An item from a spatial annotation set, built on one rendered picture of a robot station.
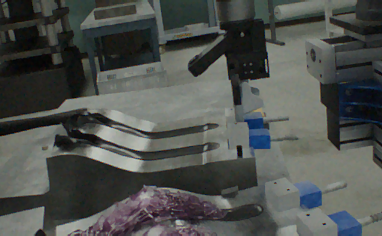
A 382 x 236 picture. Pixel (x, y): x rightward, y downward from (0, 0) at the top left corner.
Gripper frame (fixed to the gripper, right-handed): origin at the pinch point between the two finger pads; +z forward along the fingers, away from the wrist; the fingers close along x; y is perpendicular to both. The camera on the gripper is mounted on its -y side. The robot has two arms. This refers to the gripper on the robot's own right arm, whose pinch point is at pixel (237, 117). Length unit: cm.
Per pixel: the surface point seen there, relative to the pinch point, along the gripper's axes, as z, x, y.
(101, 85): 58, 283, -104
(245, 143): 0.5, -13.1, 0.6
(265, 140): 0.6, -12.8, 4.4
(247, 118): -0.1, -1.5, 2.0
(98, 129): -2.5, -4.7, -28.2
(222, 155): 1.3, -15.7, -3.7
